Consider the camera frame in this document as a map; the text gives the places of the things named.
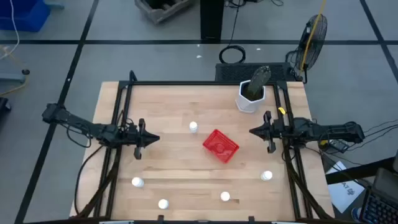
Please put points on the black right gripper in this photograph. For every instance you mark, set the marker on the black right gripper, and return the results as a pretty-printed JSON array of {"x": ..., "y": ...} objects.
[{"x": 276, "y": 132}]

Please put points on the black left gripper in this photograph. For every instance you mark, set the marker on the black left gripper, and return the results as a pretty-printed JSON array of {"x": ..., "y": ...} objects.
[{"x": 136, "y": 137}]

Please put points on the white pill bottle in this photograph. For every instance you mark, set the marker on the white pill bottle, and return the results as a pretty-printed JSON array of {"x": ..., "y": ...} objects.
[
  {"x": 163, "y": 203},
  {"x": 266, "y": 175},
  {"x": 193, "y": 126},
  {"x": 137, "y": 182},
  {"x": 225, "y": 196}
]

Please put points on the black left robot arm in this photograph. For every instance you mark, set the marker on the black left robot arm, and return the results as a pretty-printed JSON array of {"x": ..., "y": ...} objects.
[{"x": 77, "y": 123}]

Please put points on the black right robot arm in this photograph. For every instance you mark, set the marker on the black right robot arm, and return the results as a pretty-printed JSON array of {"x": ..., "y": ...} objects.
[{"x": 326, "y": 130}]

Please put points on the red plastic mesh basket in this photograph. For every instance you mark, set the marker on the red plastic mesh basket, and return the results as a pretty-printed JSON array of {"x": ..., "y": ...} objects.
[{"x": 214, "y": 141}]

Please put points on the white hexagonal plant pot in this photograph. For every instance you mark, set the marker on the white hexagonal plant pot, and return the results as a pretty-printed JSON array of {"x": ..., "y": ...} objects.
[{"x": 245, "y": 104}]

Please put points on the green cactus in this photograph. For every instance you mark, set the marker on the green cactus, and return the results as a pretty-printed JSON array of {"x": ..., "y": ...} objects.
[{"x": 259, "y": 79}]

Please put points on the black perforated case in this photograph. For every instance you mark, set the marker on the black perforated case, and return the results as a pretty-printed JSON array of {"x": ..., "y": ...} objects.
[{"x": 230, "y": 73}]

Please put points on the black power supply box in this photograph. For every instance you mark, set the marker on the black power supply box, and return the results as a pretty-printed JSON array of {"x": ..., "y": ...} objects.
[{"x": 337, "y": 145}]

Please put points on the white paper sheet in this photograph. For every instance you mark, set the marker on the white paper sheet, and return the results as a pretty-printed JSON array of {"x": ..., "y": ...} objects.
[{"x": 345, "y": 193}]

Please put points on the black floor fan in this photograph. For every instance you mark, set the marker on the black floor fan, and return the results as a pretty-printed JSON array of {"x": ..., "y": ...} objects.
[{"x": 307, "y": 31}]

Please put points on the grey wooden crate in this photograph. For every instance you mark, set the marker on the grey wooden crate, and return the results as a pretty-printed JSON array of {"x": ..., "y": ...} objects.
[{"x": 155, "y": 15}]

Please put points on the black column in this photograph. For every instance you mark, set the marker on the black column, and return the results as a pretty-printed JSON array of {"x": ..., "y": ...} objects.
[{"x": 211, "y": 18}]

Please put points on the black laptop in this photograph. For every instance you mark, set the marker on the black laptop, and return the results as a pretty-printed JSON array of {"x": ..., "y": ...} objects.
[{"x": 387, "y": 182}]

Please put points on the black keyboard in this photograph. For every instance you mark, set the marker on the black keyboard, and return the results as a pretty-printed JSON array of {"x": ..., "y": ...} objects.
[{"x": 381, "y": 208}]

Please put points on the black stand foot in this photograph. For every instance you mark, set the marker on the black stand foot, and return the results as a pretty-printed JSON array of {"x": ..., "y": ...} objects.
[{"x": 4, "y": 104}]

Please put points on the grey stand base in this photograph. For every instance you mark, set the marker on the grey stand base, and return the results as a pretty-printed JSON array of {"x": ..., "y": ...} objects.
[{"x": 12, "y": 76}]

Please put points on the blue plastic bin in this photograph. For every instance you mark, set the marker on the blue plastic bin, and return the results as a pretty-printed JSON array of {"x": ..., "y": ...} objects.
[{"x": 25, "y": 15}]

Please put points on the black aluminium table frame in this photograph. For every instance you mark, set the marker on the black aluminium table frame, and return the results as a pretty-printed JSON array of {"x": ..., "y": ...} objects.
[{"x": 202, "y": 83}]

